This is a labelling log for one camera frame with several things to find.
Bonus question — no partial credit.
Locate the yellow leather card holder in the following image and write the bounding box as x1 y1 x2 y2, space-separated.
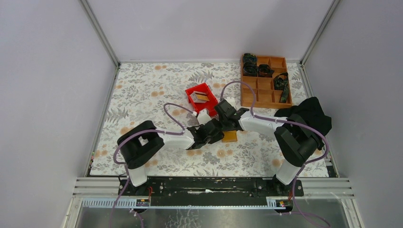
221 131 238 143

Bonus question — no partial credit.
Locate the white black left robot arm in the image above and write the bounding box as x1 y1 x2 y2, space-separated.
117 119 224 195

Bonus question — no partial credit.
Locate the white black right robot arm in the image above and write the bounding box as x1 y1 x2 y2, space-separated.
214 100 324 196

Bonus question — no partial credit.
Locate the red plastic bin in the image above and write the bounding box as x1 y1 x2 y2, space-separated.
185 83 218 117

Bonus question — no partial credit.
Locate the brown compartment organizer tray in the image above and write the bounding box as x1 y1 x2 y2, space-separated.
240 55 293 109

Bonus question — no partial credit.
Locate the rolled dark belt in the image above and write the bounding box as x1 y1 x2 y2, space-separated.
242 53 257 65
242 64 259 76
258 64 274 78

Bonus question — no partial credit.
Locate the black cloth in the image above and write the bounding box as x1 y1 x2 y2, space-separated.
274 97 332 136

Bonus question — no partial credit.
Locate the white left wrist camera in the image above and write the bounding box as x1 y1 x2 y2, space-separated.
197 109 211 124

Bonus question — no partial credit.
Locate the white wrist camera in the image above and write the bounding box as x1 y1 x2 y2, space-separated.
197 109 211 124
225 97 236 108

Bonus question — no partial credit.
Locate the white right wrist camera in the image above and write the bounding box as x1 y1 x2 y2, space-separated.
225 97 236 108

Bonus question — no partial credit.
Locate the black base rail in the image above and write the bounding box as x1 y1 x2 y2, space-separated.
118 176 304 207

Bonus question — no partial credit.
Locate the loose dark strap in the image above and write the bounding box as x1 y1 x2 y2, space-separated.
272 72 291 104

